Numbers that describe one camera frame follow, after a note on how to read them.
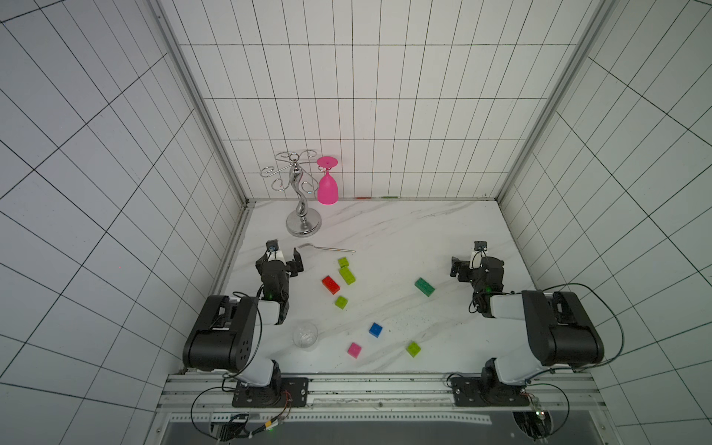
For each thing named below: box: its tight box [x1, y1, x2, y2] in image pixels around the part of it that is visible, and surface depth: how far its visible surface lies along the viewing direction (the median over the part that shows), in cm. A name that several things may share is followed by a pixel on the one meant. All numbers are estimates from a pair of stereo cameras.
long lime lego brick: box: [339, 265, 356, 286], surface depth 98 cm
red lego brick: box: [321, 275, 341, 295], surface depth 94 cm
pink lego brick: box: [346, 342, 363, 359], surface depth 81 cm
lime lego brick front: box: [406, 341, 422, 358], surface depth 81 cm
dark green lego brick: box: [414, 277, 436, 298], surface depth 94 cm
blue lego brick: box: [368, 321, 383, 339], surface depth 85 cm
